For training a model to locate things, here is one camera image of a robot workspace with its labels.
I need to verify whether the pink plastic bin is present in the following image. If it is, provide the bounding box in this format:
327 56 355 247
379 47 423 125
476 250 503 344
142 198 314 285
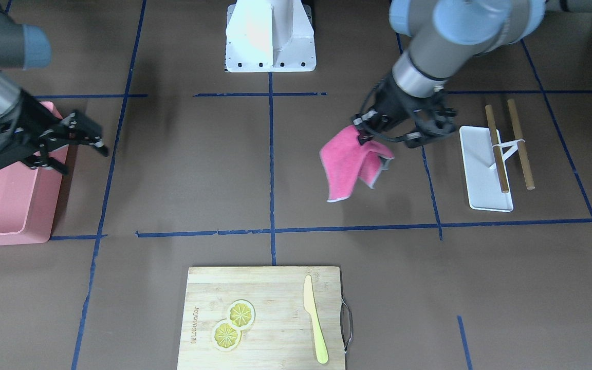
0 101 72 248

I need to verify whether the wooden rack rod two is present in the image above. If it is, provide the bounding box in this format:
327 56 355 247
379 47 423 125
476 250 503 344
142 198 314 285
507 99 535 190

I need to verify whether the bamboo cutting board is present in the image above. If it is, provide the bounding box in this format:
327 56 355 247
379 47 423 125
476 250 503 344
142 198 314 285
175 266 347 369

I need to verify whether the white column with base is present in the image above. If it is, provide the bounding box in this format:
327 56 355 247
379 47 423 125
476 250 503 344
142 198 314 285
224 1 317 73

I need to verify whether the white rack tray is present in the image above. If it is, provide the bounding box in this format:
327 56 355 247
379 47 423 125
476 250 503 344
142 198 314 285
459 126 513 212

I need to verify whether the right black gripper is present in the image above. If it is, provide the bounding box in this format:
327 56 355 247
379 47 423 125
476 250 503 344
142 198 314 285
0 91 109 176

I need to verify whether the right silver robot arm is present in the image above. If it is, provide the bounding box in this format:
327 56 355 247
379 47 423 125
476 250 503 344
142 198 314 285
0 5 109 175

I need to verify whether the pink microfiber cloth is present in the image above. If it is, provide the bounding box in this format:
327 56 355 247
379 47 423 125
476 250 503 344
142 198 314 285
319 125 394 203

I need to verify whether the yellow plastic knife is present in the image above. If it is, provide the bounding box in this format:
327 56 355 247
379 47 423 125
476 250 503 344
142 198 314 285
303 275 329 364

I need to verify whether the lemon slice one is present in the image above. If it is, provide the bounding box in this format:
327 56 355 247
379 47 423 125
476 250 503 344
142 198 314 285
227 299 256 331

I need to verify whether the wooden rack rod one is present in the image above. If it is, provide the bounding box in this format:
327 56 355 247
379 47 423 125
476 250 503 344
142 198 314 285
485 104 510 194

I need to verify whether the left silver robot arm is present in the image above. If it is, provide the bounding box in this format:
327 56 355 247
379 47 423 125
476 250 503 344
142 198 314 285
353 1 592 148

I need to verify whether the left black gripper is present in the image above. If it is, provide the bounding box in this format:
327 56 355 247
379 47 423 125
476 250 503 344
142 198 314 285
353 73 458 149

